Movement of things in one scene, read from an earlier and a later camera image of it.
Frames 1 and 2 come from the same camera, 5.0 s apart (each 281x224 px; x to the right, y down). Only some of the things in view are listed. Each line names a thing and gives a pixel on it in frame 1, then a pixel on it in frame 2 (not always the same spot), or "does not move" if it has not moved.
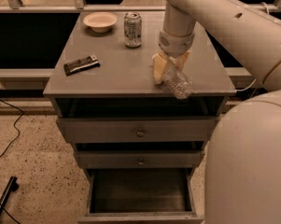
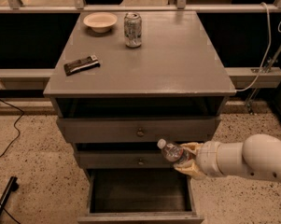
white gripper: (176, 45) → (206, 159)
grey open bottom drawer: (141, 196) does not move
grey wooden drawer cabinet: (144, 149) does not move
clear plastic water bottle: (179, 81) → (175, 154)
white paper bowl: (100, 21) does not move
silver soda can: (133, 29) does not move
